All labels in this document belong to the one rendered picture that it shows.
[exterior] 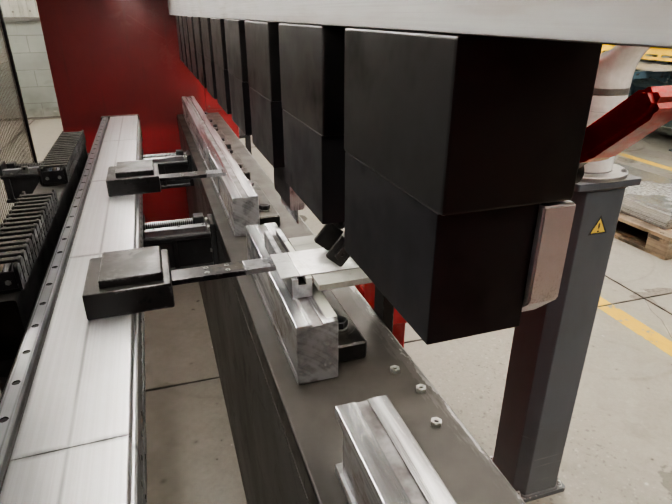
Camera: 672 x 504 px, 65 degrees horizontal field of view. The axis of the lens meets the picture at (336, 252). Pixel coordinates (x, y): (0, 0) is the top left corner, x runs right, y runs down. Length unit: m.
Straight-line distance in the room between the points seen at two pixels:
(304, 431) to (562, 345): 0.96
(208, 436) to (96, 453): 1.46
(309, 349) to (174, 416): 1.42
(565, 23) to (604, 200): 1.19
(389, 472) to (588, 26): 0.42
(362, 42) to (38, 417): 0.47
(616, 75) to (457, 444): 0.90
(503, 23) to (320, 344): 0.57
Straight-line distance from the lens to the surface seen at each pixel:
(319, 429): 0.70
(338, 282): 0.75
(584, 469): 2.02
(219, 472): 1.88
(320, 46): 0.44
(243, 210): 1.23
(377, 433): 0.56
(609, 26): 0.19
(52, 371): 0.68
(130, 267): 0.77
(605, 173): 1.38
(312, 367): 0.75
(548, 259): 0.32
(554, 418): 1.68
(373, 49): 0.34
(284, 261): 0.81
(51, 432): 0.60
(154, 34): 2.87
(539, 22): 0.21
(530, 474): 1.79
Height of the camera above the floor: 1.35
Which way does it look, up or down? 24 degrees down
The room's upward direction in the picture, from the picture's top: straight up
